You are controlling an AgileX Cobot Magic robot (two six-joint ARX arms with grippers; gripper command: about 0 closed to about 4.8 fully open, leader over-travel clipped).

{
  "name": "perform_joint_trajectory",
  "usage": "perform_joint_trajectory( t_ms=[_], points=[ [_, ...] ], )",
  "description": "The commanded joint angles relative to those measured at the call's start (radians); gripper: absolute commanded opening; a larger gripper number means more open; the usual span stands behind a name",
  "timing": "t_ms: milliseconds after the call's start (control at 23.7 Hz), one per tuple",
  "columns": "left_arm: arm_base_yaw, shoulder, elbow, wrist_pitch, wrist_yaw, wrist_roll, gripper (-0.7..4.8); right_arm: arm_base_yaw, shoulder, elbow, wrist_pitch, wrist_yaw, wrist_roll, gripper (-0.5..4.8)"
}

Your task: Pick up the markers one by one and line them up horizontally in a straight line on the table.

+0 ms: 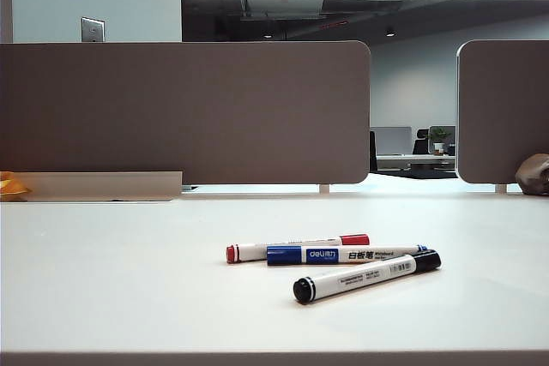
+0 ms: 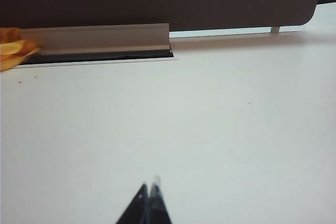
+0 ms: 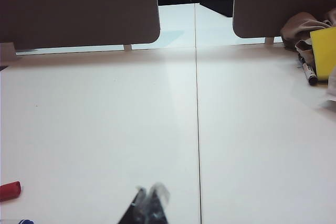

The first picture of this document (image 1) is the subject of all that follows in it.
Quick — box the red-capped whiteboard marker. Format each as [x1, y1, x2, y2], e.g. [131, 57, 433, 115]
[225, 233, 371, 264]

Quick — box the black-capped whiteboard marker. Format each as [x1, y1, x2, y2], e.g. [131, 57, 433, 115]
[293, 249, 443, 306]

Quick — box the wide brown desk partition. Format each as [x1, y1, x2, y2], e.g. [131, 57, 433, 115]
[0, 39, 372, 186]

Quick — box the blue-capped whiteboard marker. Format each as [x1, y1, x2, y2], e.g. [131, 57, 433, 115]
[266, 243, 429, 267]

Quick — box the grey background desk screen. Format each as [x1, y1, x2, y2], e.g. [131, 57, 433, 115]
[371, 126, 413, 156]

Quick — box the white background desk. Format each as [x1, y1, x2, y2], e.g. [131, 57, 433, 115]
[376, 153, 456, 170]

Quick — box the black office chair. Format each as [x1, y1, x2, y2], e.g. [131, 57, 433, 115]
[412, 128, 431, 155]

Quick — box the small potted green plant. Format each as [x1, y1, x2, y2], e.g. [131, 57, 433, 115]
[428, 126, 451, 156]

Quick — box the narrow brown desk partition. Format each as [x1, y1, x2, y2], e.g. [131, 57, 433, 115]
[455, 39, 549, 185]

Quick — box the brown crumpled object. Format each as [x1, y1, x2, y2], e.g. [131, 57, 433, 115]
[514, 153, 549, 195]

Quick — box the orange crumpled object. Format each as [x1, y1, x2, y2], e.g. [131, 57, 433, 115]
[0, 171, 33, 201]

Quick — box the metal wall plate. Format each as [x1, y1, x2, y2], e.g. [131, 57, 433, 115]
[80, 16, 106, 44]

